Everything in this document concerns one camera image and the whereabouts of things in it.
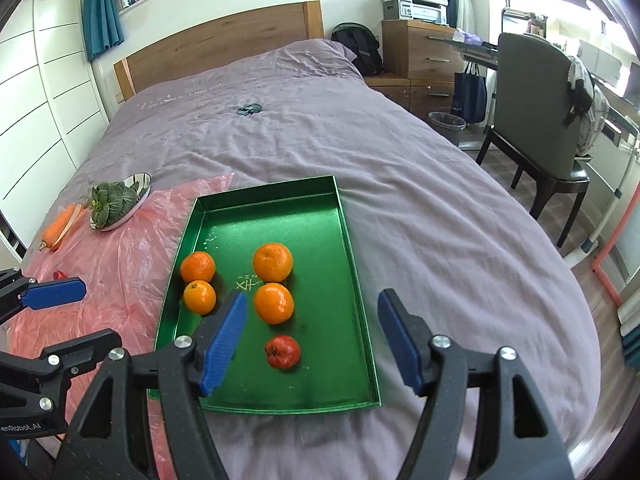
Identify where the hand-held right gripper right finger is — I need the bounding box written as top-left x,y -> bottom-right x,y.
377,288 -> 576,480

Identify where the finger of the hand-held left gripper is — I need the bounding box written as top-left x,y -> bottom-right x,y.
0,329 -> 123,393
0,268 -> 87,322

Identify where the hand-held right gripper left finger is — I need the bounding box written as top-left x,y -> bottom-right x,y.
55,290 -> 249,480

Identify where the wrinkled red fruit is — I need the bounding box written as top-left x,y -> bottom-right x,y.
264,335 -> 302,371

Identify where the large orange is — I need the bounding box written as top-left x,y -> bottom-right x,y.
252,242 -> 294,283

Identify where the green metal tray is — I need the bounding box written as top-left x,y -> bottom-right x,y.
150,175 -> 382,416

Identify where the pink plastic sheet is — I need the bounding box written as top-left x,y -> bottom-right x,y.
7,172 -> 236,480

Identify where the carrot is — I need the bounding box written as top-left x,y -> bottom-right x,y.
40,203 -> 77,251

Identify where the bok choy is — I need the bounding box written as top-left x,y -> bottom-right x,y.
88,180 -> 143,228

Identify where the bed with purple cover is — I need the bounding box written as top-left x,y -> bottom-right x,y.
7,37 -> 601,480

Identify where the white enamel plate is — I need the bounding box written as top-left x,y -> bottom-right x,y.
90,172 -> 152,232

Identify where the white wardrobe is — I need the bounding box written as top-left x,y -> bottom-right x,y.
0,0 -> 111,261

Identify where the waste bin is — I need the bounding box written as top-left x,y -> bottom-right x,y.
427,111 -> 467,146

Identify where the orange framed panel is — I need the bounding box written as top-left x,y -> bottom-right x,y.
592,215 -> 640,306

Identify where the low wooden nightstand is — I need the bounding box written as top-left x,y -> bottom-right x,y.
364,74 -> 457,117

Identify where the navy bag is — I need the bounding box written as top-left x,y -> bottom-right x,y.
451,62 -> 488,123

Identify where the grey chair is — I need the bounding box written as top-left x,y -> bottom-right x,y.
475,32 -> 608,233

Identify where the short teal curtain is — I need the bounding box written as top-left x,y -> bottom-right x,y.
82,0 -> 125,61

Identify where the wooden dresser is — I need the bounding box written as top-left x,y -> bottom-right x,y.
381,20 -> 481,82

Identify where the wooden headboard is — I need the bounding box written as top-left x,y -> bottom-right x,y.
114,1 -> 323,103

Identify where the black backpack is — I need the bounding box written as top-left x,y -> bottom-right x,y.
331,22 -> 385,77

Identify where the cloth on chair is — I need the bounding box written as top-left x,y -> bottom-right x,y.
562,55 -> 611,156

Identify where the white printer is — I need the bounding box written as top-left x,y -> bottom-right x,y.
380,0 -> 449,26

